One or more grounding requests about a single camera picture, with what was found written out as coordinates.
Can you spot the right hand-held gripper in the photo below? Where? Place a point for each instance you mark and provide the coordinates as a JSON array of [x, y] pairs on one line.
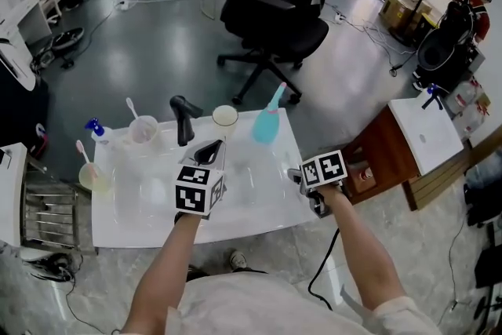
[[323, 172]]

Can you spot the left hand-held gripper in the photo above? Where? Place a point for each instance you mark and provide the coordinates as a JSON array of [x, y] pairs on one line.
[[196, 192]]

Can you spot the cream cup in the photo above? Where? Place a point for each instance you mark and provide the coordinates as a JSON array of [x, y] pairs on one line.
[[225, 119]]

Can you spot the clear pinkish cup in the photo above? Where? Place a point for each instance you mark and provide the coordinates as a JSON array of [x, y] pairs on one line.
[[147, 133]]

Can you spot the white toothbrush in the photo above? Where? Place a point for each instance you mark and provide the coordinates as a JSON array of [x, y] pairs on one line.
[[132, 108]]

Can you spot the person's left forearm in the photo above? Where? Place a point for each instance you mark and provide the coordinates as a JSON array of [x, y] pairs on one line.
[[168, 266]]

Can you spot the person's right forearm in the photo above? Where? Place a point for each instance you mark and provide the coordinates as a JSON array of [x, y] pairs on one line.
[[361, 251]]

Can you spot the white sink basin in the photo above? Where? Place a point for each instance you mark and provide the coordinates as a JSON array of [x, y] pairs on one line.
[[259, 192]]

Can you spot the black faucet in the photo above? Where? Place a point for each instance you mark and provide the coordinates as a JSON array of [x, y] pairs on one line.
[[184, 125]]

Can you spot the teal spray bottle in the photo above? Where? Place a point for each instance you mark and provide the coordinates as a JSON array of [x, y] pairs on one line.
[[268, 125]]

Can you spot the red can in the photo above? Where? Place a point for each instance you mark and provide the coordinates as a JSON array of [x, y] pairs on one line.
[[366, 173]]

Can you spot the brown wooden cabinet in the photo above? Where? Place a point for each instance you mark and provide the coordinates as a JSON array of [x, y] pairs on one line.
[[392, 157]]

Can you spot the person's right shoe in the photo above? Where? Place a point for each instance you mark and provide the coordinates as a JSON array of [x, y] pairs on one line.
[[238, 259]]

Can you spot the blue pump soap bottle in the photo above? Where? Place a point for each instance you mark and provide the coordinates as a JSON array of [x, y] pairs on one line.
[[100, 133]]

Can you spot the person's black trousers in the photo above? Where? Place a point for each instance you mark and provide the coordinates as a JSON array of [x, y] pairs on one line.
[[204, 272]]

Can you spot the person's white shirt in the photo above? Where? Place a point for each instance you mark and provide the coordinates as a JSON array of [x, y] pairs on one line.
[[274, 306]]

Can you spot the small white sink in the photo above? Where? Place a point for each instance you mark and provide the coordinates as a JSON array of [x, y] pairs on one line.
[[427, 133]]

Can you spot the dark faucet with blue tip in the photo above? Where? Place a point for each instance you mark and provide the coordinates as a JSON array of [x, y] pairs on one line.
[[431, 96]]

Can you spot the metal rack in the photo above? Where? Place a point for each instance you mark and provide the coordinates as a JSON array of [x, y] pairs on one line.
[[51, 212]]

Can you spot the clear plastic jugs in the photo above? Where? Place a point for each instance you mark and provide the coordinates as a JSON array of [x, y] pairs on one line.
[[466, 102]]

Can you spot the cardboard box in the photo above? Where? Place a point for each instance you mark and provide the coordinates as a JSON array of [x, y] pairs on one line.
[[400, 9]]

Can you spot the black and white appliance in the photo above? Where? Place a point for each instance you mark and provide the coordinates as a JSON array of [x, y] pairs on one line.
[[19, 102]]

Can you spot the white sink counter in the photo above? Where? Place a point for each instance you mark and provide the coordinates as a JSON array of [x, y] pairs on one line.
[[12, 192]]

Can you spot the white vanity desk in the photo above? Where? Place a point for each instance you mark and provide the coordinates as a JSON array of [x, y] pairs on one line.
[[27, 15]]

